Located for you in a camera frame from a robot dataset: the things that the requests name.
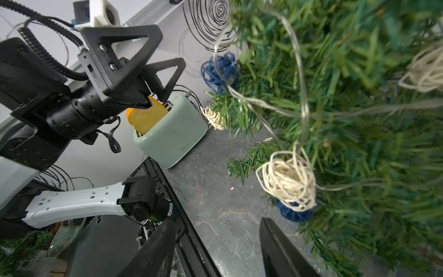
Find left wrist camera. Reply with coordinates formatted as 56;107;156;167
72;0;121;31

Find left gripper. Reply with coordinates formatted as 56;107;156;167
46;25;186;139

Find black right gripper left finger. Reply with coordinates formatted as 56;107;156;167
117;219;176;277

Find orange toast slice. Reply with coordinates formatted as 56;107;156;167
126;96;168;135

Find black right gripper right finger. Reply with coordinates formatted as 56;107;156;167
260;218;320;277

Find string lights with rattan balls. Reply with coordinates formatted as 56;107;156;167
200;6;443;222

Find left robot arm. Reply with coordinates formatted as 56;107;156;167
1;1;185;239

